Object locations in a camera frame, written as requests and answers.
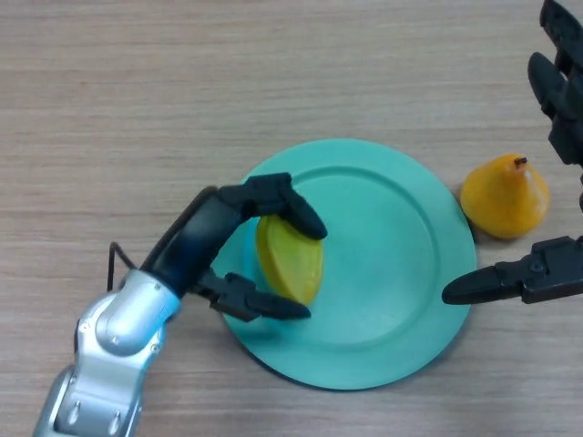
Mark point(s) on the yellow starfruit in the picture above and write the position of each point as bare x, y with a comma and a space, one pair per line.
291, 264

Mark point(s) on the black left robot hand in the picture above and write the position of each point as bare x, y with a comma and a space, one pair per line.
196, 246

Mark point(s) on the orange yellow pear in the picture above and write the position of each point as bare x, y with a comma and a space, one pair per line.
505, 200

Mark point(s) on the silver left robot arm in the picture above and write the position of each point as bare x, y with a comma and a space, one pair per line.
118, 328

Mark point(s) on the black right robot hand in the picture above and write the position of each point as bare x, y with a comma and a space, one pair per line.
551, 273

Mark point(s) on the green round plate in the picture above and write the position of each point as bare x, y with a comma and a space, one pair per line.
378, 282

